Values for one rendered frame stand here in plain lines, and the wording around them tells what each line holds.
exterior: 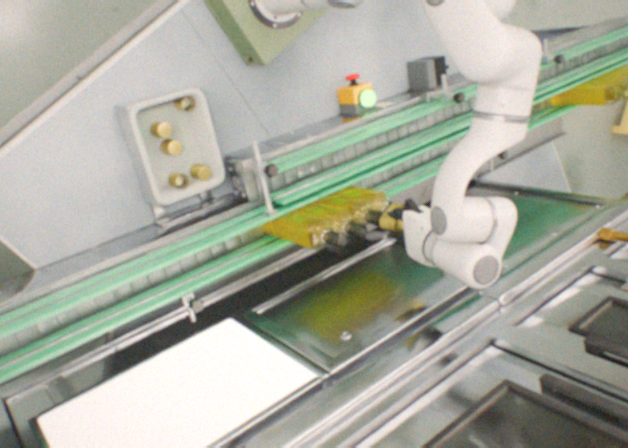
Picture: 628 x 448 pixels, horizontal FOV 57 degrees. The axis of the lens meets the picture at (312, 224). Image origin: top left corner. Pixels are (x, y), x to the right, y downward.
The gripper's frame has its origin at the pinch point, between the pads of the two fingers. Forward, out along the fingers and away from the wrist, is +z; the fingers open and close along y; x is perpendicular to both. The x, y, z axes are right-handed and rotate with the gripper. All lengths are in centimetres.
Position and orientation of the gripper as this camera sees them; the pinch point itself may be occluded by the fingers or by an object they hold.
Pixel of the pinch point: (399, 223)
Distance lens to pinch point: 120.7
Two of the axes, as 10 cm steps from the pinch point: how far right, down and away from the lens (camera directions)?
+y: -1.7, -9.2, -3.4
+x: -9.2, 2.7, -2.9
